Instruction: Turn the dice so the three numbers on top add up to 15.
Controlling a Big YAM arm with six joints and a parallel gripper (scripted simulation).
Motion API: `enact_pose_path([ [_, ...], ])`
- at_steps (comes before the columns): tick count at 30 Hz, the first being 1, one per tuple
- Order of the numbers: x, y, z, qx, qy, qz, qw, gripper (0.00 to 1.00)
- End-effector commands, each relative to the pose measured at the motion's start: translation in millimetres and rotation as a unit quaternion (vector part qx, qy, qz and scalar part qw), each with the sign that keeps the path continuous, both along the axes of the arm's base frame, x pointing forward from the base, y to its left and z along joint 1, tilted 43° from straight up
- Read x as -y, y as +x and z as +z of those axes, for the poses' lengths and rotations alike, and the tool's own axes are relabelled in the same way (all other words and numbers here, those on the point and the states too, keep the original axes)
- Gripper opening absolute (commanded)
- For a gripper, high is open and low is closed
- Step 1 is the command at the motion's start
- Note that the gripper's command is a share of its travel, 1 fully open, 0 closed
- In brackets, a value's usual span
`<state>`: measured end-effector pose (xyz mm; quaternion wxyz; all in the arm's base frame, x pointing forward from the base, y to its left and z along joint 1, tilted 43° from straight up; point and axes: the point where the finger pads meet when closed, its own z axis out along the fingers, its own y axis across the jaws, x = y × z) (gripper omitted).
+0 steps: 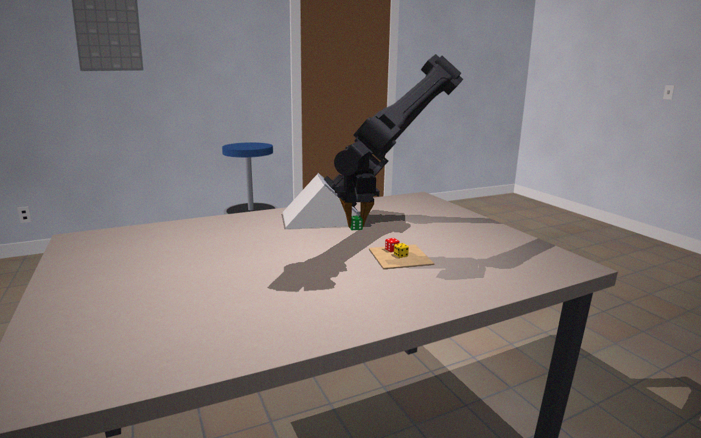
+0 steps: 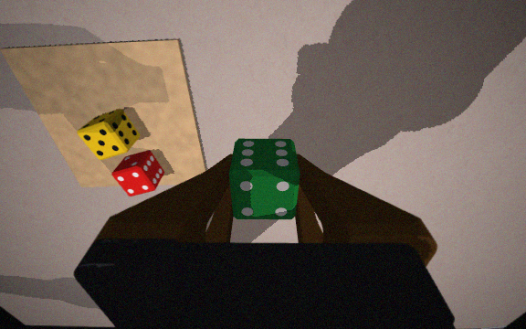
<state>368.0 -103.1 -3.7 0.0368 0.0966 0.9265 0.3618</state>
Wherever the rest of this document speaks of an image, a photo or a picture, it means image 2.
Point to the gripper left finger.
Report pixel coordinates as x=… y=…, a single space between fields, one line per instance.
x=180 y=212

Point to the green dice with white pips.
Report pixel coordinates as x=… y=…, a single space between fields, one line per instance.
x=264 y=179

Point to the tan mat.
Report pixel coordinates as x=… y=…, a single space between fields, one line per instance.
x=69 y=85

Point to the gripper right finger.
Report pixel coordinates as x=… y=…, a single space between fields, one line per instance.
x=350 y=215

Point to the yellow dice with black pips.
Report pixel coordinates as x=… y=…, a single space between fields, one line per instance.
x=109 y=134

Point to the red dice with white pips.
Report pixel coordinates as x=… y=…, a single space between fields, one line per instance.
x=138 y=173

